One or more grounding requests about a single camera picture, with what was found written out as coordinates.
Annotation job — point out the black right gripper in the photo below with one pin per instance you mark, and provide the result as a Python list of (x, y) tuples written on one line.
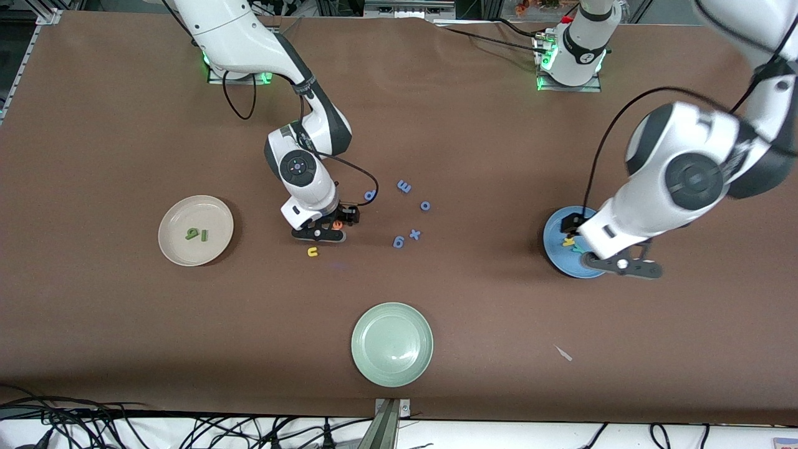
[(346, 213)]

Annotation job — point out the yellow letter k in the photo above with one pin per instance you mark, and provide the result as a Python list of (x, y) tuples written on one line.
[(569, 241)]

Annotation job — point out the green letter b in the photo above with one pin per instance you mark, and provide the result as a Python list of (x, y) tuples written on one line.
[(192, 234)]

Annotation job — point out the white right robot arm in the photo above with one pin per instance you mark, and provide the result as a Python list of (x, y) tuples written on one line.
[(230, 31)]

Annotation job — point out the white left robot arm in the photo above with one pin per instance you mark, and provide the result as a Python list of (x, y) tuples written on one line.
[(686, 181)]

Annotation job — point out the blue letter p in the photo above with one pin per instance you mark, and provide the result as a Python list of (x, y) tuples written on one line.
[(366, 197)]

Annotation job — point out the blue plate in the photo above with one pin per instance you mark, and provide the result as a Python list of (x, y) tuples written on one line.
[(553, 249)]

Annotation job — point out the blue letter g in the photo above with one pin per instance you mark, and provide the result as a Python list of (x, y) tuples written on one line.
[(395, 244)]

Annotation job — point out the blue letter m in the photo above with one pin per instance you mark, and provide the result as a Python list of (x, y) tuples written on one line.
[(404, 186)]

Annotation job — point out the brown table mat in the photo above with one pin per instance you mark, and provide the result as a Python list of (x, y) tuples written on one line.
[(399, 125)]

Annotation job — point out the white paper scrap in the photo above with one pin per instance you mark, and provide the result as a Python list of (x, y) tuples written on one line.
[(563, 353)]

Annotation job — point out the pale green plate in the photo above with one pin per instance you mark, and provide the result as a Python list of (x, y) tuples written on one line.
[(392, 344)]

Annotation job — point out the beige plate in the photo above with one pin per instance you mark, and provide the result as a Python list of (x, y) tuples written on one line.
[(187, 215)]

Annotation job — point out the grey metal box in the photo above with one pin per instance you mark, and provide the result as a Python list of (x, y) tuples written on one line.
[(408, 7)]

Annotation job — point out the orange background objects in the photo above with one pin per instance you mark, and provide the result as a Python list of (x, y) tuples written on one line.
[(542, 5)]

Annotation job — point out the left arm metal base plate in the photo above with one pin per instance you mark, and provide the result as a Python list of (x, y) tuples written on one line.
[(586, 88)]

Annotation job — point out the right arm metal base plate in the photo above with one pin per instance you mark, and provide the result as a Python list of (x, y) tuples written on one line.
[(215, 80)]

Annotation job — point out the aluminium profile bracket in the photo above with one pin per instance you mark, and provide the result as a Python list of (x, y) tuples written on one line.
[(386, 424)]

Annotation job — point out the aluminium table frame rail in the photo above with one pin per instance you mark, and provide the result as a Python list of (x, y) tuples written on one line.
[(25, 59)]

